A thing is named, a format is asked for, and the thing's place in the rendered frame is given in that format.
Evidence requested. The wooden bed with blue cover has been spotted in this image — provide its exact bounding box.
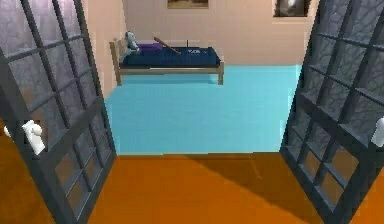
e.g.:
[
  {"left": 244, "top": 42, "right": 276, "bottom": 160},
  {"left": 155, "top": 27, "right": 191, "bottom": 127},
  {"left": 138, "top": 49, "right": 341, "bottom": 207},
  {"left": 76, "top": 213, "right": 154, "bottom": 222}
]
[{"left": 109, "top": 38, "right": 225, "bottom": 87}]

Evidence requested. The dark blue flat machine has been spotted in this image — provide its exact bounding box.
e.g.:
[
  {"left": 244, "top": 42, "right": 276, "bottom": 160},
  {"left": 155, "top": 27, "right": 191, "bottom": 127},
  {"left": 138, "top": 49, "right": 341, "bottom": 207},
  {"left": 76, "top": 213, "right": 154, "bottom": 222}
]
[{"left": 185, "top": 39, "right": 208, "bottom": 56}]

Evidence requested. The brown baseball bat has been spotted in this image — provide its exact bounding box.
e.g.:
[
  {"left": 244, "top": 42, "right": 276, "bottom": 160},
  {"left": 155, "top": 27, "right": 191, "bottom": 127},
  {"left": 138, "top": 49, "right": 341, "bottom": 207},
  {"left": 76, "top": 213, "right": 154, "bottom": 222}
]
[{"left": 153, "top": 36, "right": 183, "bottom": 56}]

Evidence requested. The purple pillow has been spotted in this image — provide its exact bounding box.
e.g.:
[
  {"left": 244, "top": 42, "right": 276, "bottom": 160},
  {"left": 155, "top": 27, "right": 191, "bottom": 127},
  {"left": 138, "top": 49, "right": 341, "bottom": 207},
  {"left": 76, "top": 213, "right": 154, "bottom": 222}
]
[{"left": 137, "top": 42, "right": 164, "bottom": 53}]

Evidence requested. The grey white teddy bear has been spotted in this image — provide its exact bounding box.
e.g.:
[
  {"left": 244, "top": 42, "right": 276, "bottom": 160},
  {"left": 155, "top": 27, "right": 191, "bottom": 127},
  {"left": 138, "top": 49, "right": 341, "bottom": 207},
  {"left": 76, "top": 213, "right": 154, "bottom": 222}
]
[{"left": 124, "top": 30, "right": 141, "bottom": 57}]

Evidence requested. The brown framed picture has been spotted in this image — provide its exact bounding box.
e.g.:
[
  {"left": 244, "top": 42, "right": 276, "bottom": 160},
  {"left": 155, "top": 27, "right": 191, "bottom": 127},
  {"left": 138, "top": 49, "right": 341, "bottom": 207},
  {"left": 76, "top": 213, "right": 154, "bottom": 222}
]
[{"left": 166, "top": 0, "right": 210, "bottom": 10}]

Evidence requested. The grey glass-paned room door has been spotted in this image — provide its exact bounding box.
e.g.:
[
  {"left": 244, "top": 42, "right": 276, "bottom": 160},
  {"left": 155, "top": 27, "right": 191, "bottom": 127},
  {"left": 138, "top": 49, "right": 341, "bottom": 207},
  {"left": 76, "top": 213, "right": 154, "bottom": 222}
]
[
  {"left": 0, "top": 0, "right": 118, "bottom": 224},
  {"left": 279, "top": 0, "right": 384, "bottom": 224}
]

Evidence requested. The white door handle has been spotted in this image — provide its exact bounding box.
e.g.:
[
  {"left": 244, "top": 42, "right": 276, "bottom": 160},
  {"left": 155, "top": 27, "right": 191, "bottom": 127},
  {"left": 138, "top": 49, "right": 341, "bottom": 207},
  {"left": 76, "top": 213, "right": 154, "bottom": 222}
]
[
  {"left": 370, "top": 117, "right": 384, "bottom": 148},
  {"left": 3, "top": 119, "right": 46, "bottom": 156}
]

